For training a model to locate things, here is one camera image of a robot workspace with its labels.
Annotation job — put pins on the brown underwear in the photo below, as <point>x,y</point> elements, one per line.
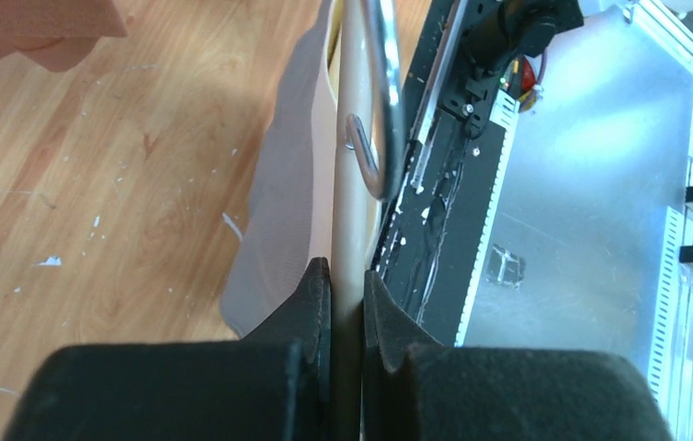
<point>57,35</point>

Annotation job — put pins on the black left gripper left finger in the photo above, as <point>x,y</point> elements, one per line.
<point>270,385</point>

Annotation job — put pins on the grey underwear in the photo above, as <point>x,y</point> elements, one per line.
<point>290,210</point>

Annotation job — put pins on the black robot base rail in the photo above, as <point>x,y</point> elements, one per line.
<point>436,239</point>

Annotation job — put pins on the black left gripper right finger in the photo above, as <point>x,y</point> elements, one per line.
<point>415,388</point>

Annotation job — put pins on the beige hanger of grey underwear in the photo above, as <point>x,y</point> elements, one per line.
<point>370,142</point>

